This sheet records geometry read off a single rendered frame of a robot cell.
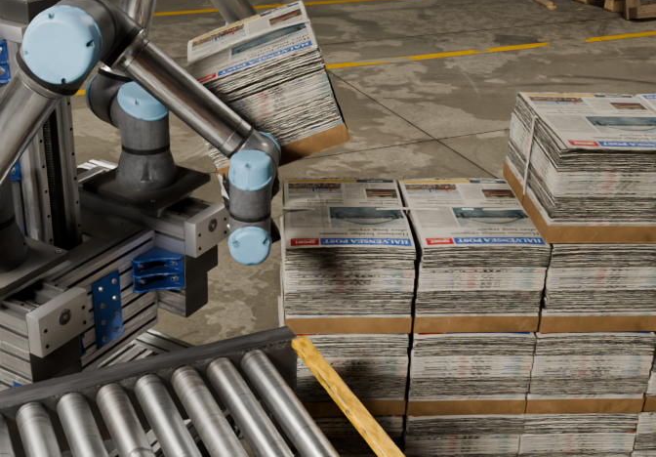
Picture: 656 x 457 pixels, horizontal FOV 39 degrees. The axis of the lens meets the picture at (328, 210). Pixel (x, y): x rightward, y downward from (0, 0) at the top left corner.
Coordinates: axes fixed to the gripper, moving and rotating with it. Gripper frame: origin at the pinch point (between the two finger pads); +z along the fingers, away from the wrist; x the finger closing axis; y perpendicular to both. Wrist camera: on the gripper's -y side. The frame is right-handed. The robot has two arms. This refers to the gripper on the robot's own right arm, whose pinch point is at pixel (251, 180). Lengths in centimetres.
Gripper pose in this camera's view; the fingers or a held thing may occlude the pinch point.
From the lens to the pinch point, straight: 195.6
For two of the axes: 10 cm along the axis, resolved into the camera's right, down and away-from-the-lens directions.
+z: -0.9, -4.3, 9.0
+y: -3.2, -8.4, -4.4
